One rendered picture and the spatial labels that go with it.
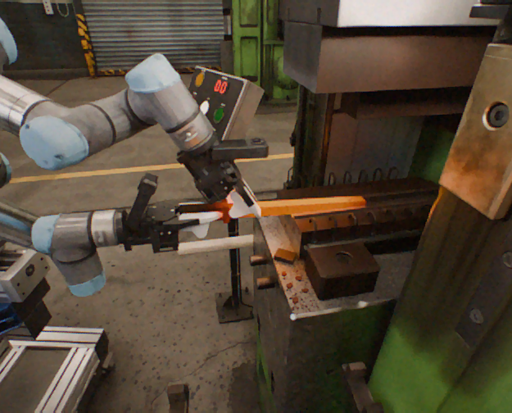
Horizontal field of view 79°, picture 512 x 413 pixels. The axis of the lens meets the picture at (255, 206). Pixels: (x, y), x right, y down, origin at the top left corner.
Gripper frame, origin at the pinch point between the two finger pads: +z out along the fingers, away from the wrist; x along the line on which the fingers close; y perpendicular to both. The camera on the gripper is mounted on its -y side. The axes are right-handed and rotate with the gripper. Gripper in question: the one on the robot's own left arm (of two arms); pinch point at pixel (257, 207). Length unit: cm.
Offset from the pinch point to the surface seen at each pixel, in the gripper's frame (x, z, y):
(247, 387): -14, 87, 50
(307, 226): 6.1, 6.6, -7.4
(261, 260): 2.2, 12.1, 6.2
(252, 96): -43.2, -8.6, -12.9
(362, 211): 3.1, 13.5, -19.8
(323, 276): 19.4, 7.2, -5.4
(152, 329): -52, 67, 88
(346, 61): 7.8, -20.4, -25.5
